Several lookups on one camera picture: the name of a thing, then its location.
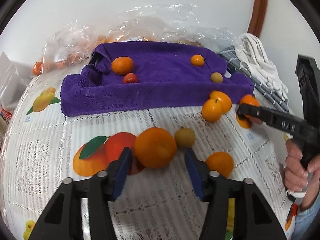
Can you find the small green-brown longan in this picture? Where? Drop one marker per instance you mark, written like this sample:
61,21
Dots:
216,77

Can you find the grey checked cloth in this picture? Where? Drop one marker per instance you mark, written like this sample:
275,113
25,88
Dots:
234,65

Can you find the small reddish orange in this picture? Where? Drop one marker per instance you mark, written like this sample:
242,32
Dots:
130,78

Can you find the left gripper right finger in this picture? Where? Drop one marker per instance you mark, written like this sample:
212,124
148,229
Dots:
210,187

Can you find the white striped towel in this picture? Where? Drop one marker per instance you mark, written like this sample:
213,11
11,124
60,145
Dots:
250,51

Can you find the right hand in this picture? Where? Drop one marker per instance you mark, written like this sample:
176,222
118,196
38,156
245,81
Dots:
297,178

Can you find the orange in plastic bag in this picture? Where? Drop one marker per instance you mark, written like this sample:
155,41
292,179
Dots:
37,68

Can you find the large stemmed orange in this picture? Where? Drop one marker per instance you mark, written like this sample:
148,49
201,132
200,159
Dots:
155,148

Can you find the small orange left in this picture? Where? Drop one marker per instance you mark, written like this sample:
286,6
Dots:
243,121

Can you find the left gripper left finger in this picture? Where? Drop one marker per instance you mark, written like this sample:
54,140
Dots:
104,187

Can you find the clear plastic bag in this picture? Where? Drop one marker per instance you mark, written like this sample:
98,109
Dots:
176,23

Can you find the oval orange kumquat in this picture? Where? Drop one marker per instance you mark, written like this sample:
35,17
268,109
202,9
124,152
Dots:
223,99

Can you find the small round orange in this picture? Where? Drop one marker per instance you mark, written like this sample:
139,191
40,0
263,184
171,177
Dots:
250,100

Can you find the tan round longan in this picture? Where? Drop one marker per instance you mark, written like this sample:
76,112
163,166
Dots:
185,137

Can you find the purple towel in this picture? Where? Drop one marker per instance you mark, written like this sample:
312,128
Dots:
169,75

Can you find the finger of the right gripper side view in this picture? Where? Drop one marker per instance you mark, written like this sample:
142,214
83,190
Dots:
264,114

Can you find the brown wooden door frame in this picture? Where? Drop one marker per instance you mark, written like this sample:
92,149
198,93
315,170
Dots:
258,16

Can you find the small stemmed orange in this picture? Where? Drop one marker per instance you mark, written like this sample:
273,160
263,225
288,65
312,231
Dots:
212,110

